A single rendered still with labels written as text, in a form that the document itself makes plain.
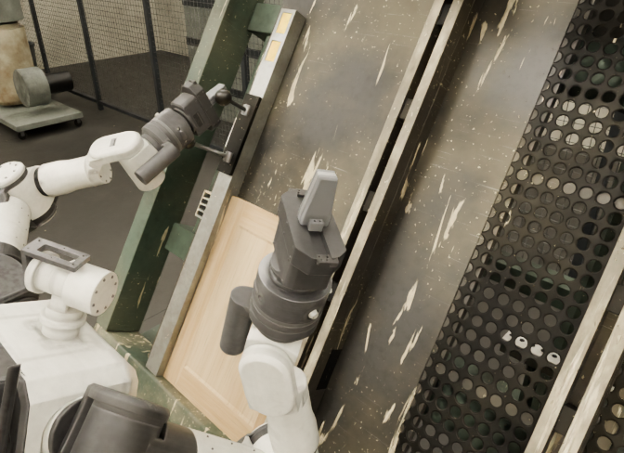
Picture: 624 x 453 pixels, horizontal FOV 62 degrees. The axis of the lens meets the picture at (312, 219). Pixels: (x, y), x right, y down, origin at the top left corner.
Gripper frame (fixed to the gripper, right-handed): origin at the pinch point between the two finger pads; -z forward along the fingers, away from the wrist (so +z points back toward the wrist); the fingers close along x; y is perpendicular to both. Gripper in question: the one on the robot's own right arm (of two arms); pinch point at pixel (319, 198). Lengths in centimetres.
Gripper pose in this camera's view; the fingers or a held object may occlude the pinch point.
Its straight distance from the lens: 53.8
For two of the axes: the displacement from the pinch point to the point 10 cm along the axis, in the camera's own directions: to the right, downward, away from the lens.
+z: -2.4, 7.9, 5.7
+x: -2.0, -6.1, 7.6
